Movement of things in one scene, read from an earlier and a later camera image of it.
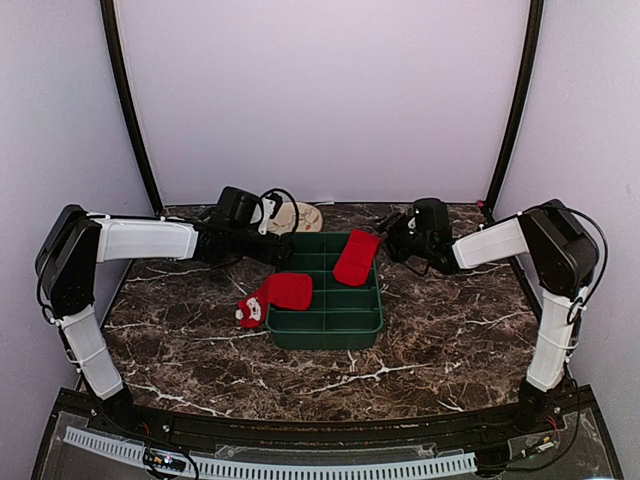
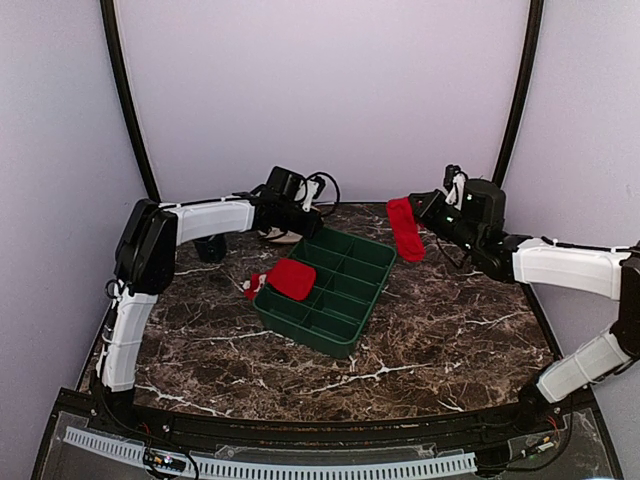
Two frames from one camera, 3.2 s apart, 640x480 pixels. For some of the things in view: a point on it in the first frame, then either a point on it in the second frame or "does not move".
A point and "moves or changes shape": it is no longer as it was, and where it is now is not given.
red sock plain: x=355 y=262 moves or changes shape
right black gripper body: x=404 y=243 to x=460 y=232
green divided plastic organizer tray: x=340 y=316 moves or changes shape
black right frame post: x=536 y=17 does not move
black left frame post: x=110 y=15 does not move
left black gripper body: x=240 y=246 to x=287 y=221
